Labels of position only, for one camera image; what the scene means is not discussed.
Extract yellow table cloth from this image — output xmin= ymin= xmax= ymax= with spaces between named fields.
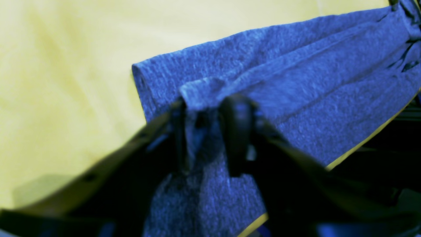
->
xmin=1 ymin=0 xmax=389 ymax=208

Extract grey long-sleeve T-shirt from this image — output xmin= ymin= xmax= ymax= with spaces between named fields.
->
xmin=132 ymin=0 xmax=420 ymax=237

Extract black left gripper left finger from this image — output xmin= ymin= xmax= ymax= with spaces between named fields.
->
xmin=1 ymin=100 xmax=191 ymax=237

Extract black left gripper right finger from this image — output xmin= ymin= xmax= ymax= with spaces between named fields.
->
xmin=219 ymin=95 xmax=420 ymax=237

